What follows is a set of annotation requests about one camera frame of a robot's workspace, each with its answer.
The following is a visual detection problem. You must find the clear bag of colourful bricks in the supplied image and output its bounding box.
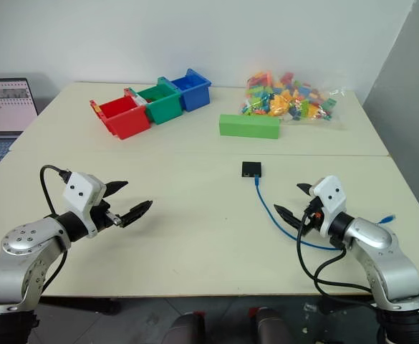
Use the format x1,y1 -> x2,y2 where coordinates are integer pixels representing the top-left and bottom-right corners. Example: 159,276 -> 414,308
238,70 -> 347,130

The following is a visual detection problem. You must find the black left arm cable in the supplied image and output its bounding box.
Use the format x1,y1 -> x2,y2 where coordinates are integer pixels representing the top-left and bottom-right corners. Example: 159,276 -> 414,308
39,164 -> 71,293

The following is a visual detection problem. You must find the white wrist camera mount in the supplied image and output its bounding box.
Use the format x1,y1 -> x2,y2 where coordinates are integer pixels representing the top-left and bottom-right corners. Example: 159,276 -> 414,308
309,175 -> 347,238
62,171 -> 107,239

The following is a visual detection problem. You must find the blue plastic storage bin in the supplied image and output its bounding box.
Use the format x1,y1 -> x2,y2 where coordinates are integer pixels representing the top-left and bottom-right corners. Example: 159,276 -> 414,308
169,67 -> 212,112

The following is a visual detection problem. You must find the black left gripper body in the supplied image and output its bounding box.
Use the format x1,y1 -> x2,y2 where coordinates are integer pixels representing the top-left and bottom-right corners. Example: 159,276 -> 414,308
89,199 -> 125,233

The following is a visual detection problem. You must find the small black adapter box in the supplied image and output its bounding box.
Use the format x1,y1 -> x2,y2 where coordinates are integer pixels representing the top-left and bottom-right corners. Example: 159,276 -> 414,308
240,161 -> 263,179

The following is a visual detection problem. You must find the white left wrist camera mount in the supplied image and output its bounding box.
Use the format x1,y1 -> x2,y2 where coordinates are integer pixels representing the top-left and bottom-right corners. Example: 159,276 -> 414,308
62,171 -> 107,239

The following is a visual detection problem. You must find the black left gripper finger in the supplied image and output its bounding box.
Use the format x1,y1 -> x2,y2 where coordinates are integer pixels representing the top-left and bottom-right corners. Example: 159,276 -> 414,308
103,180 -> 130,201
120,199 -> 154,229

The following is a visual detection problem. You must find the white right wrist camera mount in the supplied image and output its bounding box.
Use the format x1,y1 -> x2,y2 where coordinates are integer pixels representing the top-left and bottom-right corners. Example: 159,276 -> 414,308
309,175 -> 347,238

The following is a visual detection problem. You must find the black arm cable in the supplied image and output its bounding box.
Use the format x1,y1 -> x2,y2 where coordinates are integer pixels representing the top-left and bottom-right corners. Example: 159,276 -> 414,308
296,200 -> 379,310
39,164 -> 71,293

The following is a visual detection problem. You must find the blue Ethernet cable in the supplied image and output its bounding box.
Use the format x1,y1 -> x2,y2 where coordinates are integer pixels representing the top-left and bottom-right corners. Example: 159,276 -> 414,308
253,173 -> 398,252

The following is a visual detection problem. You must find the dark rounded shape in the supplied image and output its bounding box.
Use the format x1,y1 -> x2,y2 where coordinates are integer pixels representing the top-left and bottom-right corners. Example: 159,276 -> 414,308
248,306 -> 297,344
162,312 -> 207,344

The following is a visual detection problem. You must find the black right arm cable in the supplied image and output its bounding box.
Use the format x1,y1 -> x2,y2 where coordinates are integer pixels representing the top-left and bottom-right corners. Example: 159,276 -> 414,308
296,200 -> 379,310

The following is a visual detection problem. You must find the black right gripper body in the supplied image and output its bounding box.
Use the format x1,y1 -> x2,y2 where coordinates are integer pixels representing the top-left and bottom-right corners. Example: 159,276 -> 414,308
300,195 -> 327,237

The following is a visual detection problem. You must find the red plastic storage bin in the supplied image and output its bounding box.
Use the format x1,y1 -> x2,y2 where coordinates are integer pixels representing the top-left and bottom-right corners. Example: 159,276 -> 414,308
89,87 -> 152,140

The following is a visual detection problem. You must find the grey open laptop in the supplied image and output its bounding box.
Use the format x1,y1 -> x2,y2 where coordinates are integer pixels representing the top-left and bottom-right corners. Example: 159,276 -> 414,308
0,77 -> 39,178

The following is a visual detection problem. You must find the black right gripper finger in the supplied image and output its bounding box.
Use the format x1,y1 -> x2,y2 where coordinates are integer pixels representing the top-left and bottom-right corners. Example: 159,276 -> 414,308
273,204 -> 307,231
296,183 -> 316,198

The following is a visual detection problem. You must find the green plastic storage bin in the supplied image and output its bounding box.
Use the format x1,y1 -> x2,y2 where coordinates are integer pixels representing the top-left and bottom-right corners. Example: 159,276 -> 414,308
136,76 -> 184,125

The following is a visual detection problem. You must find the green rectangular block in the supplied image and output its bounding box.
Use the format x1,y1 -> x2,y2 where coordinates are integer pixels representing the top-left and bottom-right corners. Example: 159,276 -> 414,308
218,113 -> 281,140

